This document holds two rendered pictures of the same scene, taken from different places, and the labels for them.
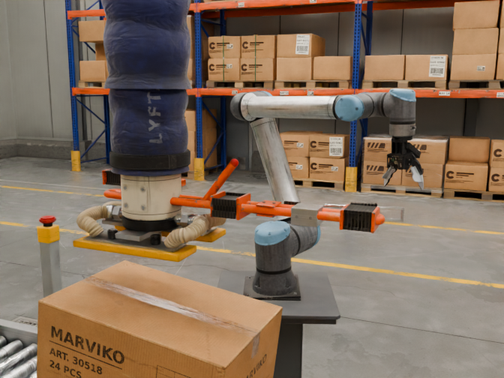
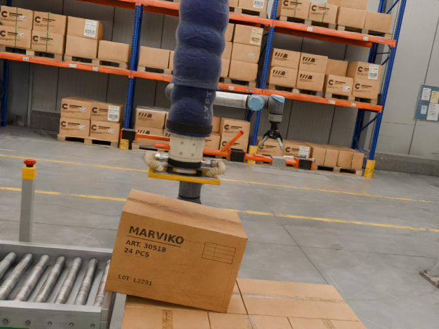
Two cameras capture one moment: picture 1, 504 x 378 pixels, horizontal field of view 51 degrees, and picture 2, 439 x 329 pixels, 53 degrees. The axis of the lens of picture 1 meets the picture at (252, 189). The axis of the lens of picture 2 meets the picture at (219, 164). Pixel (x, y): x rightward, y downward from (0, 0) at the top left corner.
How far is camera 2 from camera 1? 1.30 m
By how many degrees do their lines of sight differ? 30
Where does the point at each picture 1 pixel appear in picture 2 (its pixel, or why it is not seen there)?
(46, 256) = (28, 189)
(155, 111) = (208, 101)
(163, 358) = (210, 237)
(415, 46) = (171, 43)
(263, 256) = (188, 188)
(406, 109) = (280, 106)
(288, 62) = (77, 40)
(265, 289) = not seen: hidden behind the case
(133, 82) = (202, 84)
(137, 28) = (209, 55)
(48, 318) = (129, 221)
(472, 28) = not seen: hidden behind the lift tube
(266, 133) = not seen: hidden behind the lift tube
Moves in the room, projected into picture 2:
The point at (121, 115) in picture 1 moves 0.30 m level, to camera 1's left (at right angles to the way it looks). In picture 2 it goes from (189, 101) to (125, 94)
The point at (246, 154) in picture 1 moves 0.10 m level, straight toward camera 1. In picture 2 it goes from (25, 112) to (25, 113)
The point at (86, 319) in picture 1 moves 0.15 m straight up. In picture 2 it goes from (159, 219) to (163, 188)
